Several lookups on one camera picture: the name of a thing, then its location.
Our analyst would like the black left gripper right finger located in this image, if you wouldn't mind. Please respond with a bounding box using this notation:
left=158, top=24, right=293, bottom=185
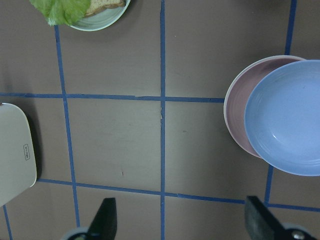
left=244, top=195, right=318, bottom=240

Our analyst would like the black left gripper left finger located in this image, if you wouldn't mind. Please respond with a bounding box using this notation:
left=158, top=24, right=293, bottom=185
left=86, top=197, right=118, bottom=240

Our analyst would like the blue plate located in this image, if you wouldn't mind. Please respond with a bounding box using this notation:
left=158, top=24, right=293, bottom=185
left=244, top=59, right=320, bottom=177

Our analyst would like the pink plate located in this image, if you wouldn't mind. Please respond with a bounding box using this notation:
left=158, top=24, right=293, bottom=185
left=223, top=55, right=304, bottom=158

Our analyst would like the white toaster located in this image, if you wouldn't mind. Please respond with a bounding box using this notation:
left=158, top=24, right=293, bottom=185
left=0, top=103, right=37, bottom=206

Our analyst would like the green plate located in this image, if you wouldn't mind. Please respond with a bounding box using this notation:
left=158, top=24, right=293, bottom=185
left=70, top=0, right=131, bottom=32

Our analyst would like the green lettuce leaf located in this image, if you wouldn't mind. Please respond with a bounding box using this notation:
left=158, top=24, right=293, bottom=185
left=29, top=0, right=91, bottom=26

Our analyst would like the bread slice on plate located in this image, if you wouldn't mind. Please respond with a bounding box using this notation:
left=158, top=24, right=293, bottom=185
left=84, top=0, right=126, bottom=18

